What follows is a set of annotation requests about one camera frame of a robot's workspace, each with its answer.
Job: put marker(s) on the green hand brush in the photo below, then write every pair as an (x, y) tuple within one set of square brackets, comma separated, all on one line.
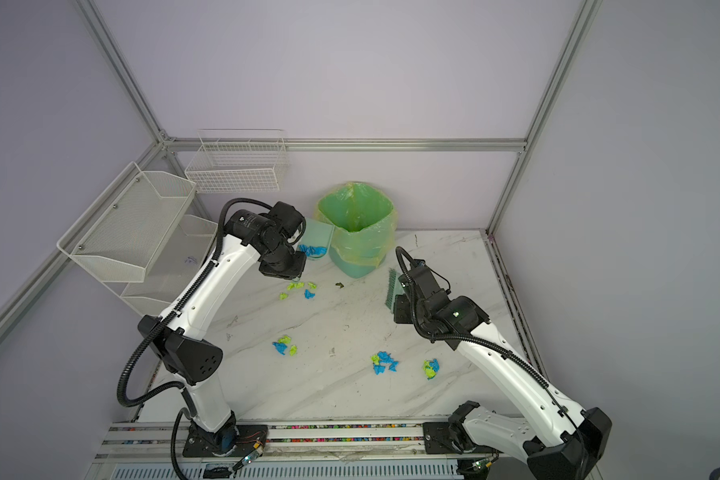
[(394, 289)]

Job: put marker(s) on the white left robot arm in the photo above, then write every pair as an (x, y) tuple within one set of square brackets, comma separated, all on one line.
[(178, 334)]

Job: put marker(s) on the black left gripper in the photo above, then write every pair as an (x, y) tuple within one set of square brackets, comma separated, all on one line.
[(295, 271)]

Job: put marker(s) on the aluminium frame post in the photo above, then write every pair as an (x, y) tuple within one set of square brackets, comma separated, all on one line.
[(106, 43)]

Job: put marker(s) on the white wire wall basket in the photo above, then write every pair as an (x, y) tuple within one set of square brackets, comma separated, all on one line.
[(239, 160)]

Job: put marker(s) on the green trash bin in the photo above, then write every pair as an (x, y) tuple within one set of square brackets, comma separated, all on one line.
[(357, 234)]

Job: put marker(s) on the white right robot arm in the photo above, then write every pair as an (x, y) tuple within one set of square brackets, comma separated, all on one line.
[(554, 435)]

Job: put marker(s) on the blue green scrap cluster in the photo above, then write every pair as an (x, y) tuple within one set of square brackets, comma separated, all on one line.
[(382, 362)]

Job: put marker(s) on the green blue scrap group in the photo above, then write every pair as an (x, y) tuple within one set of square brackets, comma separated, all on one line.
[(285, 346)]

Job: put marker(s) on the green plastic dustpan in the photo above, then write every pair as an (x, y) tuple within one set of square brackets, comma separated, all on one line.
[(317, 233)]

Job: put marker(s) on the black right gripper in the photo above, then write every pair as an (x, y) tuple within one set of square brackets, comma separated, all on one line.
[(398, 315)]

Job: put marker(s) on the yellow-green bin liner bag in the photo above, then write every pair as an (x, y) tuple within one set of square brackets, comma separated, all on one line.
[(357, 222)]

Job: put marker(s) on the green blue scrap ball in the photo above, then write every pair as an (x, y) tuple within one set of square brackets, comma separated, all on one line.
[(430, 368)]

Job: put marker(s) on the white mesh wall shelf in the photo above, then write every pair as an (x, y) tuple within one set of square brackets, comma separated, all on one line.
[(140, 240)]

